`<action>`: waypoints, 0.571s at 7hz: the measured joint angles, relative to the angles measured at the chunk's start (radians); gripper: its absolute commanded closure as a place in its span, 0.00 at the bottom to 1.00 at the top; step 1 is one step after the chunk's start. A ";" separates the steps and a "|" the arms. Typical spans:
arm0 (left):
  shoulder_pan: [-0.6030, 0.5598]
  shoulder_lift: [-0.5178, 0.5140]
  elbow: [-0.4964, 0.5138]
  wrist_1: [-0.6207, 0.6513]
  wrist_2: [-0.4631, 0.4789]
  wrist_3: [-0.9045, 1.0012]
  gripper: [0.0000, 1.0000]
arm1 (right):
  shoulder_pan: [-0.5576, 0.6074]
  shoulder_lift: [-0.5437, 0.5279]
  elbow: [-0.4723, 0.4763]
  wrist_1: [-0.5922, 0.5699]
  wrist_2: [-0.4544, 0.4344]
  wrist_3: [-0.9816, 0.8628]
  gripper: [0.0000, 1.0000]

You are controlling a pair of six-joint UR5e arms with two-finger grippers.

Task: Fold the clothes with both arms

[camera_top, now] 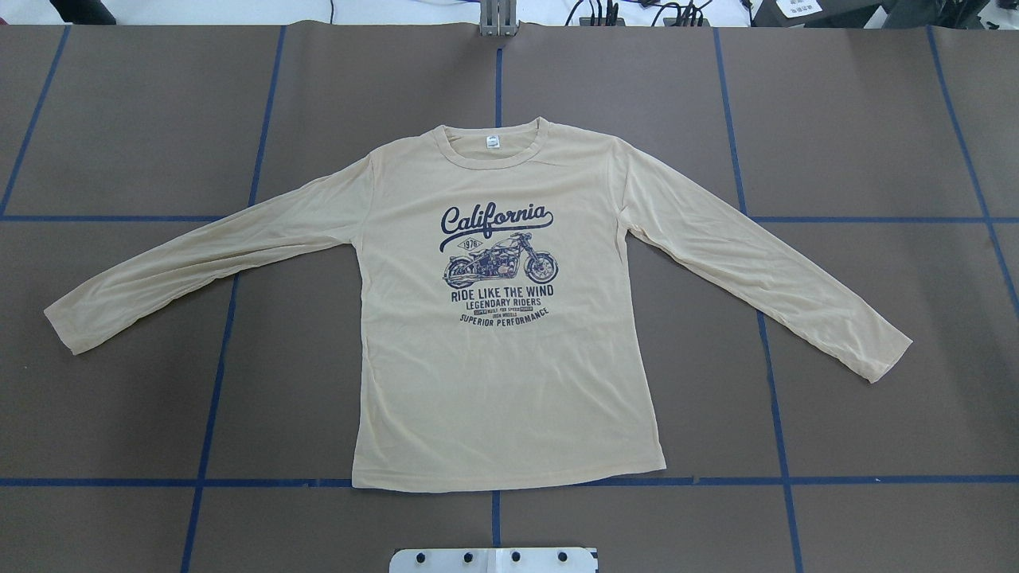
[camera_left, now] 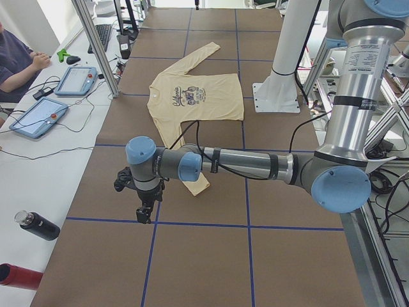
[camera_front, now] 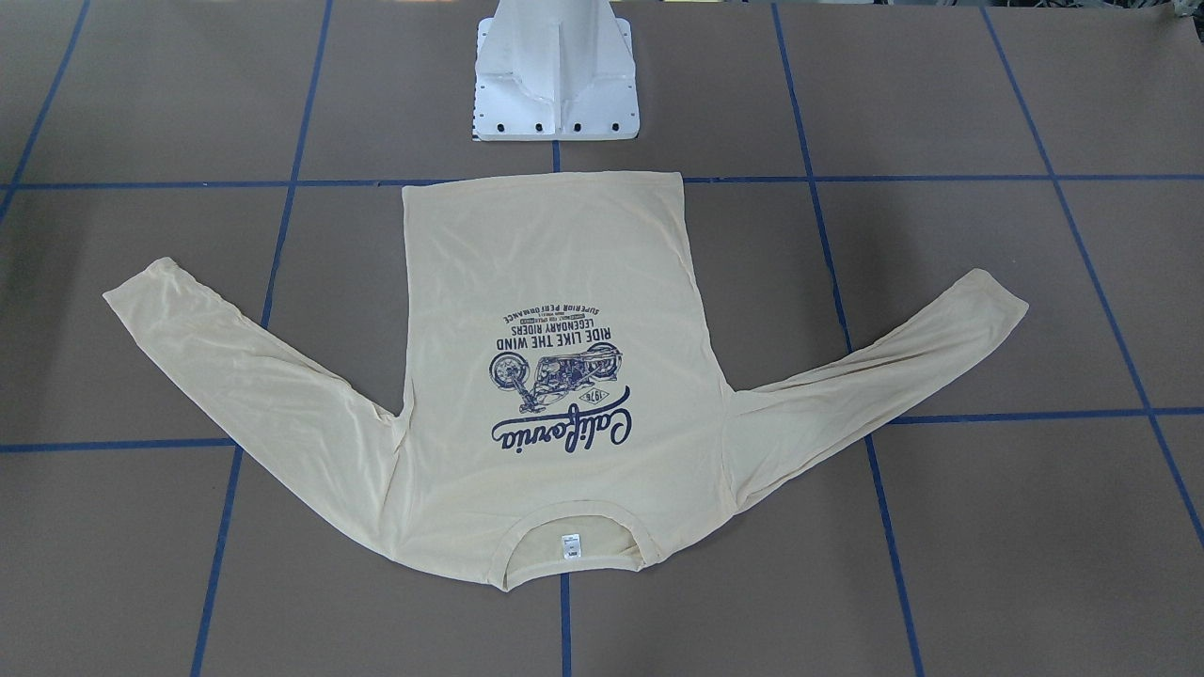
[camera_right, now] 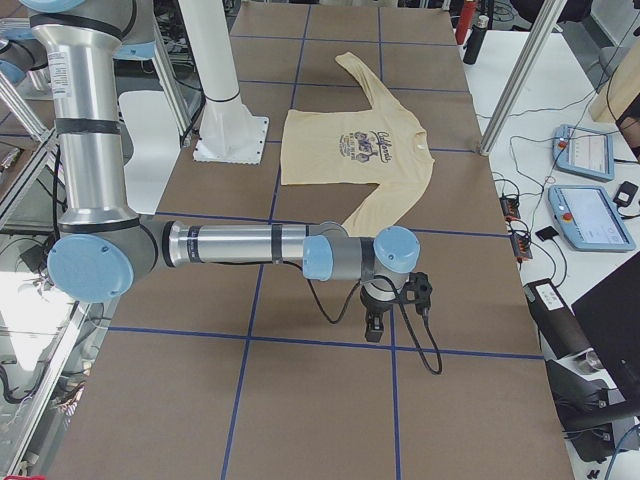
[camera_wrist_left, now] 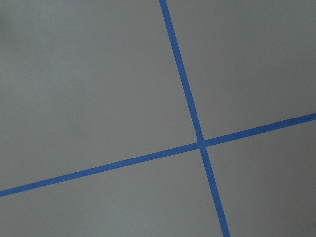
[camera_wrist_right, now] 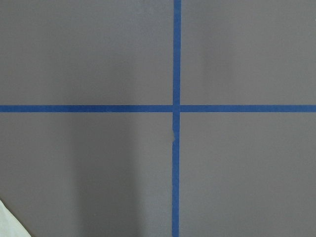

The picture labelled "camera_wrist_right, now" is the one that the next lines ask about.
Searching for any beige long-sleeve printed shirt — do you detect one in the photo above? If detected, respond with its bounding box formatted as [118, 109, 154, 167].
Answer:
[0, 201, 31, 237]

